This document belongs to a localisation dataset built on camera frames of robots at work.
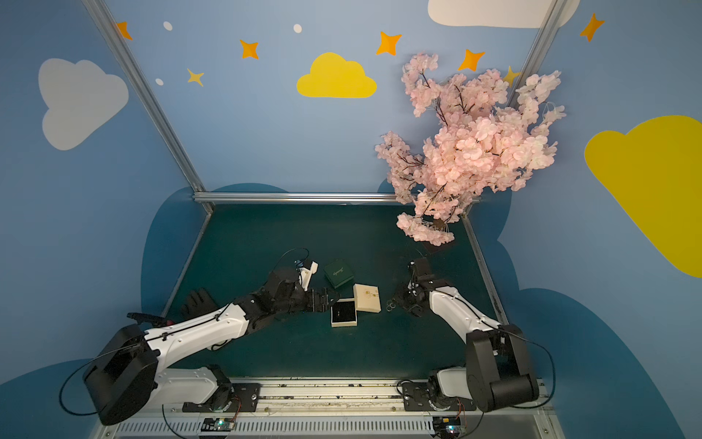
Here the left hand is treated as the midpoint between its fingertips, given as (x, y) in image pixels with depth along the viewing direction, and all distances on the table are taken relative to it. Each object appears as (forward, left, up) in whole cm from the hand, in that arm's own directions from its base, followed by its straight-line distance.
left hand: (336, 296), depth 80 cm
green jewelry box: (+15, +1, -12) cm, 19 cm away
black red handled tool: (-9, +50, +1) cm, 51 cm away
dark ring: (+4, -18, -14) cm, 23 cm away
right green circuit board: (-30, -31, -13) cm, 45 cm away
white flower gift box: (+5, -10, -11) cm, 16 cm away
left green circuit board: (-31, +30, -13) cm, 45 cm away
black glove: (+2, +48, -12) cm, 49 cm away
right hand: (+5, -21, -10) cm, 23 cm away
